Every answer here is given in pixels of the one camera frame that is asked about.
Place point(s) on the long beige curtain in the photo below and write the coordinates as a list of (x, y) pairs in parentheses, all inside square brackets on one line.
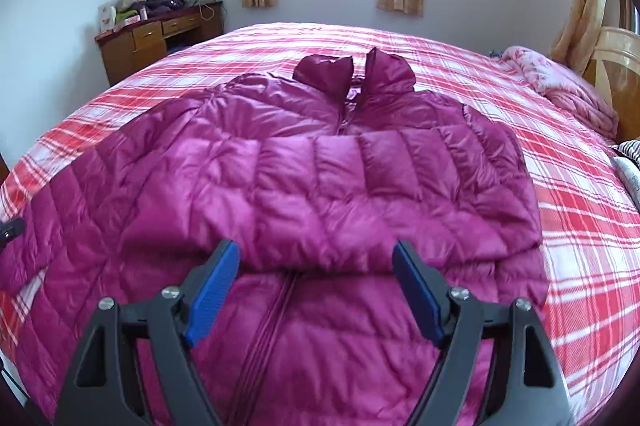
[(585, 6)]

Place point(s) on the wooden desk with drawers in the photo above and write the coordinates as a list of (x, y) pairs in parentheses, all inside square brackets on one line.
[(145, 39)]

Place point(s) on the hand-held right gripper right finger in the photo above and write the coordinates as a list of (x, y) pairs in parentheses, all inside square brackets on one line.
[(417, 296)]

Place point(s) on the pink pillow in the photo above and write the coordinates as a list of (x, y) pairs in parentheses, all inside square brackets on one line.
[(565, 81)]

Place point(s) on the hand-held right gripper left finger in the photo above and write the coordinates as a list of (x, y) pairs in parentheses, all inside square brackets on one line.
[(215, 291)]

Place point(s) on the white red-printed plastic bag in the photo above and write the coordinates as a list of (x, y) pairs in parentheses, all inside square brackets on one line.
[(107, 17)]

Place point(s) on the wooden headboard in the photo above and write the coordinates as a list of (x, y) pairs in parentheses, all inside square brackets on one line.
[(620, 56)]

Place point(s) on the bed with red plaid sheet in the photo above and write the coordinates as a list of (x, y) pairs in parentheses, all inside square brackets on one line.
[(575, 226)]

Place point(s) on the dark purple clothes pile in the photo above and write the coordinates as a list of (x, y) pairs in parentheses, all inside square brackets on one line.
[(162, 4)]

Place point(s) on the grey striped pillow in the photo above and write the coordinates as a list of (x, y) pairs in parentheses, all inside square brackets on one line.
[(629, 176)]

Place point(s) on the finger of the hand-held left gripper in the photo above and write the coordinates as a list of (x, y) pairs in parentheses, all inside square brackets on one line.
[(11, 230)]

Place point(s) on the magenta down jacket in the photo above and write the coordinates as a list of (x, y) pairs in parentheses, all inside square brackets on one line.
[(320, 186)]

